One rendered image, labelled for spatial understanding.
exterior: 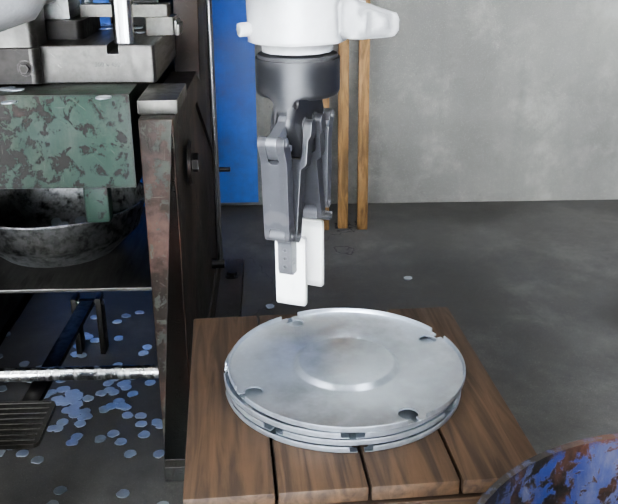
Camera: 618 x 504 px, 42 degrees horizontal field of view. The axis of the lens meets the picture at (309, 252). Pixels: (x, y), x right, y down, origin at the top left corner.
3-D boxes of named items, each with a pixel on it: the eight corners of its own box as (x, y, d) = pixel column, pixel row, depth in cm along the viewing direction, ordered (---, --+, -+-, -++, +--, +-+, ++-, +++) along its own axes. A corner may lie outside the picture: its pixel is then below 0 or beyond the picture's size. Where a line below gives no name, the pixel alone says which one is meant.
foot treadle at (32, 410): (41, 472, 121) (37, 443, 119) (-26, 474, 120) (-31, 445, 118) (111, 303, 175) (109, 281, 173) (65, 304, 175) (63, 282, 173)
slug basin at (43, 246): (137, 280, 138) (132, 226, 134) (-64, 284, 136) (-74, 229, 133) (161, 215, 170) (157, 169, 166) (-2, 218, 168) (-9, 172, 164)
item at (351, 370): (375, 296, 117) (375, 291, 116) (516, 387, 94) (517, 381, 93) (191, 344, 103) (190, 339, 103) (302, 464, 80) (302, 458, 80)
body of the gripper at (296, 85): (276, 41, 75) (278, 138, 79) (237, 54, 68) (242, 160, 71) (352, 44, 73) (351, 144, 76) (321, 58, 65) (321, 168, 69)
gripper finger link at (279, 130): (308, 100, 71) (286, 98, 66) (304, 159, 72) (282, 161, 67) (283, 99, 72) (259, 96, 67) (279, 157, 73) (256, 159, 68)
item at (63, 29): (83, 39, 132) (81, 20, 131) (-40, 40, 131) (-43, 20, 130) (102, 28, 147) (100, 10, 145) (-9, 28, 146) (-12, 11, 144)
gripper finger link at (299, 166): (317, 119, 71) (311, 119, 70) (308, 242, 73) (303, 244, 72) (277, 116, 73) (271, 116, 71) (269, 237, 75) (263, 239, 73)
